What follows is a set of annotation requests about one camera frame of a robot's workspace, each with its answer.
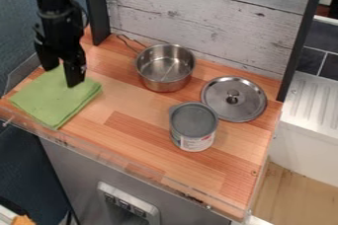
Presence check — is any silver pot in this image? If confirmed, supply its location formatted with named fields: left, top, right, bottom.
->
left=115, top=34, right=198, bottom=93

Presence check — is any green cloth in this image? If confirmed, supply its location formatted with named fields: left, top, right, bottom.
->
left=8, top=64, right=104, bottom=130

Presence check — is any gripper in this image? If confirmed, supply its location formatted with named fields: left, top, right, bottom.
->
left=33, top=8, right=88, bottom=89

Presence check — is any silver can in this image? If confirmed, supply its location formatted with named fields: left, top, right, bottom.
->
left=167, top=101, right=221, bottom=153

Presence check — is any silver lid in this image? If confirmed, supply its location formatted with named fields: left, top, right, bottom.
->
left=199, top=75, right=270, bottom=124

